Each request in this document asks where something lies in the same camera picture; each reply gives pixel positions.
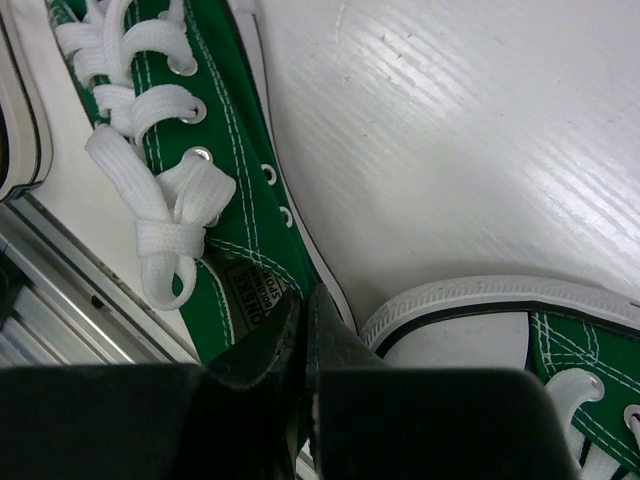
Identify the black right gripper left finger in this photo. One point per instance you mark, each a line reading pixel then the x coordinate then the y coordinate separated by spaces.
pixel 232 418

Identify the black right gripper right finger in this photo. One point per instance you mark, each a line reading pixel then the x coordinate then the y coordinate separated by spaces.
pixel 373 421

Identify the green sneaker one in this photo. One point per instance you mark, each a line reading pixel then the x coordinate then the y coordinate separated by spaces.
pixel 580 342
pixel 176 92

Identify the orange sneaker left one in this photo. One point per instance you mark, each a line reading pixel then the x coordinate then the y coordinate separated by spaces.
pixel 26 144

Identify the aluminium mounting rail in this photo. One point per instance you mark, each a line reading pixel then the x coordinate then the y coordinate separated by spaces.
pixel 67 307

